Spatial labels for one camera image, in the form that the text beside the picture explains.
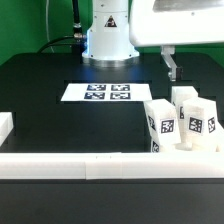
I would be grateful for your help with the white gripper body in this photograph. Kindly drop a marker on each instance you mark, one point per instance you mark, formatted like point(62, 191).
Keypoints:
point(176, 22)

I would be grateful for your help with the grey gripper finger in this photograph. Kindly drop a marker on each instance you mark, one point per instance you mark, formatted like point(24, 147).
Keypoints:
point(175, 71)

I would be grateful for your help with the white marker sheet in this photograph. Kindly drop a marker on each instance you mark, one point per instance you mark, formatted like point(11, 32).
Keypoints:
point(105, 92)

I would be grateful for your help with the white front fence bar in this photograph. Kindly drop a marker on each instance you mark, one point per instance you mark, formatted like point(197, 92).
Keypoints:
point(96, 166)

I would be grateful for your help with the white fence bar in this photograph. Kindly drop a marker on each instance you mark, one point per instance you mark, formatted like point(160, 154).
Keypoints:
point(6, 125)
point(96, 166)

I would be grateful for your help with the white left fence bar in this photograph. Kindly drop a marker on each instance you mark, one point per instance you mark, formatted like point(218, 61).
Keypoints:
point(6, 125)

